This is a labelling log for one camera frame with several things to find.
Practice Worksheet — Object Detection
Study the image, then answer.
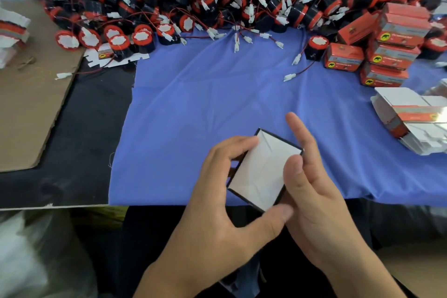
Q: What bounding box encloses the person's right hand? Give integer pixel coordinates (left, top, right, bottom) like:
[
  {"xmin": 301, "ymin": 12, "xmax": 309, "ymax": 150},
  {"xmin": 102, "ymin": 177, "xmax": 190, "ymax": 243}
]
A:
[{"xmin": 279, "ymin": 111, "xmax": 392, "ymax": 287}]

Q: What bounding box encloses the person's left hand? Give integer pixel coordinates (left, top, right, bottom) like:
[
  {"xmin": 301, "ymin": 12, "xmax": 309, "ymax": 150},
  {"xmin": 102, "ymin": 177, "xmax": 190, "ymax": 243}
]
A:
[{"xmin": 140, "ymin": 135, "xmax": 294, "ymax": 288}]

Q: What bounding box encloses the stack of paper boxes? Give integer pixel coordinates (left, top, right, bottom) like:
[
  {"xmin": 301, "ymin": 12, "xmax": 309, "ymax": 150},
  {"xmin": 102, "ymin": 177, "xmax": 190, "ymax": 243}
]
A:
[
  {"xmin": 0, "ymin": 4, "xmax": 32, "ymax": 69},
  {"xmin": 370, "ymin": 79, "xmax": 447, "ymax": 156}
]

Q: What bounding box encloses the single red black buzzer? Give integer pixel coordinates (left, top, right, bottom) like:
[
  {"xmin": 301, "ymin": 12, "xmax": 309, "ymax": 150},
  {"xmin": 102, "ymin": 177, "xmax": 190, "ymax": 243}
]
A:
[{"xmin": 283, "ymin": 34, "xmax": 331, "ymax": 83}]

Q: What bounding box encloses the person's left forearm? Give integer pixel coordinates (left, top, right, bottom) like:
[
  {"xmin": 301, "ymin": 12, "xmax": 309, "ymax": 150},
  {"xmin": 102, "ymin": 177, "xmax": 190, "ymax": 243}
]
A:
[{"xmin": 133, "ymin": 270, "xmax": 224, "ymax": 298}]

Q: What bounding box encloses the blue cloth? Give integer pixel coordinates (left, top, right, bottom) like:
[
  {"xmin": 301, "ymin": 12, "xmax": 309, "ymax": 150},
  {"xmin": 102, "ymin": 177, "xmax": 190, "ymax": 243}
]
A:
[{"xmin": 108, "ymin": 25, "xmax": 447, "ymax": 208}]

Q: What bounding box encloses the brown cardboard sheet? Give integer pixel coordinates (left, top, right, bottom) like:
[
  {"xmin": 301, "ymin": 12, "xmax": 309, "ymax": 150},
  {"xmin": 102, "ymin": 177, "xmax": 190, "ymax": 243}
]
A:
[{"xmin": 0, "ymin": 0, "xmax": 85, "ymax": 173}]

